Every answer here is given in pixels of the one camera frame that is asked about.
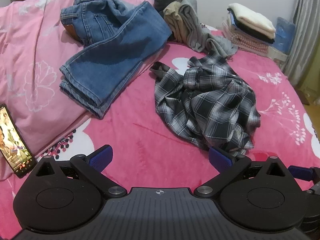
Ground black folded garment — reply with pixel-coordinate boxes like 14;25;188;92
234;17;275;44

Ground blue jeans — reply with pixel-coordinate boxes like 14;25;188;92
59;0;173;119

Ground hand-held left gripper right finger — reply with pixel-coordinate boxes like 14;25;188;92
194;146;290;198

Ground brown floor mat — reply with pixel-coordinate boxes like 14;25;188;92
299;87;317;105

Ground grey curtain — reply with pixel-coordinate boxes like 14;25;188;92
284;0;320;88

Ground pink knitted folded garment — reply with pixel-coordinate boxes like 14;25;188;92
229;26;269;53

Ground blue water jug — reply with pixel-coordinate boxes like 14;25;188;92
274;17;297;54

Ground beige garment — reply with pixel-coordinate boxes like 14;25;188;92
164;2;190;43

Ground black white plaid pants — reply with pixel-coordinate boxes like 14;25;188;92
149;50;262;157

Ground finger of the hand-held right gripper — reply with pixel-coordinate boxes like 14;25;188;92
288;165;320;183

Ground grey garment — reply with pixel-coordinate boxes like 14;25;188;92
179;0;238;55

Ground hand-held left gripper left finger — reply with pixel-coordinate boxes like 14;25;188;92
31;144;127;198

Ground black smartphone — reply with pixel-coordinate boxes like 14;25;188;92
0;103;38;179

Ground white water dispenser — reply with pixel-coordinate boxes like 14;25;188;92
265;46;288;68

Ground pink floral duvet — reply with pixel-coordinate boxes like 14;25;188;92
0;0;163;143

